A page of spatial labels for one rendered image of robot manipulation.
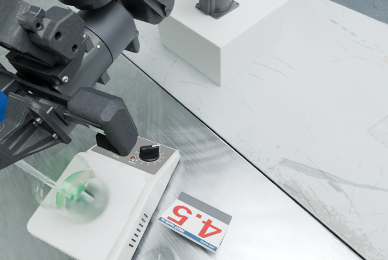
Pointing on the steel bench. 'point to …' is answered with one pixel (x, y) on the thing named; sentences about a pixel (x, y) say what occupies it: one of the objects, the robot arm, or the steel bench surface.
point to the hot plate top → (137, 182)
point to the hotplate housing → (156, 182)
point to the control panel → (164, 154)
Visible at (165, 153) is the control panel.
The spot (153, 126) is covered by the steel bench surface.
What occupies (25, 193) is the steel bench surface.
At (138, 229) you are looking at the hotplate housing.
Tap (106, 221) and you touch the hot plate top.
